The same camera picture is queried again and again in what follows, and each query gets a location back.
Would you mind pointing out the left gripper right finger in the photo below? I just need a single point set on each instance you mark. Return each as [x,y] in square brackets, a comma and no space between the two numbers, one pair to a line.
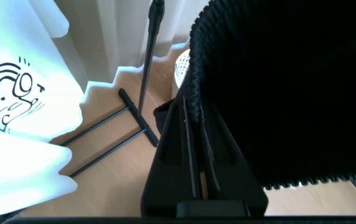
[237,189]

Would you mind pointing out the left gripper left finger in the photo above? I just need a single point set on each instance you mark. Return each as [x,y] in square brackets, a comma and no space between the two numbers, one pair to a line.
[165,189]

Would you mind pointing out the black garment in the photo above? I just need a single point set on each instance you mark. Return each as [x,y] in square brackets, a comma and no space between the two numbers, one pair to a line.
[290,93]

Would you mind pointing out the white printed T-shirt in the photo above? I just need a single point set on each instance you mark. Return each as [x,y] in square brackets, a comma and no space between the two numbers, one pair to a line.
[16,155]

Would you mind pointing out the white laundry basket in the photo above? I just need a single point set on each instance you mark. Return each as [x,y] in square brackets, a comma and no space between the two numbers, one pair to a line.
[181,67]

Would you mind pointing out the black clothes rack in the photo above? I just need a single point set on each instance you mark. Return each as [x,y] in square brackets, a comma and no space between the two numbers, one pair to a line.
[148,62]

